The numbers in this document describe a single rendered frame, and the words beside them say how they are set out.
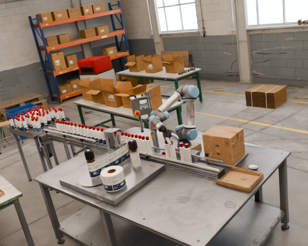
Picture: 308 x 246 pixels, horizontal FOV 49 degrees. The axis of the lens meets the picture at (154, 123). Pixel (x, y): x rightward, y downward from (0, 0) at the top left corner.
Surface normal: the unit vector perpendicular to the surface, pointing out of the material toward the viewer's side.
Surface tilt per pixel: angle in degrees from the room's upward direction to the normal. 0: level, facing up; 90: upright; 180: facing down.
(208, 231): 0
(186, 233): 0
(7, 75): 90
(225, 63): 90
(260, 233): 1
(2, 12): 90
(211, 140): 90
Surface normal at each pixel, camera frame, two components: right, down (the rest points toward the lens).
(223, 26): -0.75, 0.34
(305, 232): -0.17, -0.93
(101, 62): 0.78, 0.09
